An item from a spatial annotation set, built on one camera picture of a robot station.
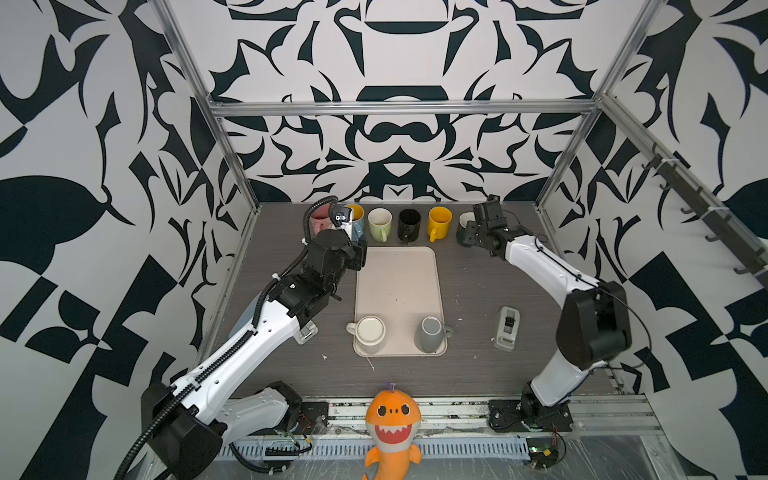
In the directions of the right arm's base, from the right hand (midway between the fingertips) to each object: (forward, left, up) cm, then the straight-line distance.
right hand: (478, 228), depth 91 cm
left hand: (-12, +36, +16) cm, 41 cm away
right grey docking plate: (-25, -7, -14) cm, 30 cm away
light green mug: (+9, +30, -7) cm, 32 cm away
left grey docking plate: (-26, +51, -14) cm, 59 cm away
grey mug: (-30, +16, -7) cm, 34 cm away
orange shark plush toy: (-49, +27, -7) cm, 56 cm away
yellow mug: (+12, +9, -9) cm, 18 cm away
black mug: (+11, +20, -9) cm, 24 cm away
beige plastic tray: (-10, +24, -15) cm, 30 cm away
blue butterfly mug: (+11, +37, -5) cm, 39 cm away
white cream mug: (-28, +33, -9) cm, 44 cm away
